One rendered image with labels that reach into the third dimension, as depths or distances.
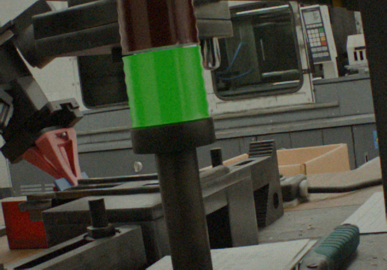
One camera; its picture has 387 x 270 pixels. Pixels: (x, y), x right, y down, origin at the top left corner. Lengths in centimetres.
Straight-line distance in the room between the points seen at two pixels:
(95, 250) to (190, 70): 18
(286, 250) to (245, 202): 22
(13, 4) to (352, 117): 508
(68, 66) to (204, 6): 562
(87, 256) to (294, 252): 13
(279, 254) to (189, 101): 17
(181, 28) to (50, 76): 606
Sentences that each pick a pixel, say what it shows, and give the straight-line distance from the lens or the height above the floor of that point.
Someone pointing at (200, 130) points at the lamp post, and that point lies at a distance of 37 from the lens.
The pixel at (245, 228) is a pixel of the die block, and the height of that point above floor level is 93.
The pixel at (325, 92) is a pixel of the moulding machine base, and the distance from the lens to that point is 531.
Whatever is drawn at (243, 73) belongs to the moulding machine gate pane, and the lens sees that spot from 550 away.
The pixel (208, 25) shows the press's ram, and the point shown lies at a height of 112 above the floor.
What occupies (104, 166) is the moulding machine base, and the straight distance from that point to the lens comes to 616.
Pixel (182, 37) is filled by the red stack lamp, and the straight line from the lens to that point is 37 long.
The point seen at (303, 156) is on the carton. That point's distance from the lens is 349.
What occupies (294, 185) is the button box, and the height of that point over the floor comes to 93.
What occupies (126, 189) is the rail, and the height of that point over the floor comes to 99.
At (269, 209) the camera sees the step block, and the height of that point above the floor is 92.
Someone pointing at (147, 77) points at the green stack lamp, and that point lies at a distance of 37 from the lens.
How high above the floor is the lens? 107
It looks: 3 degrees down
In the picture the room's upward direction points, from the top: 8 degrees counter-clockwise
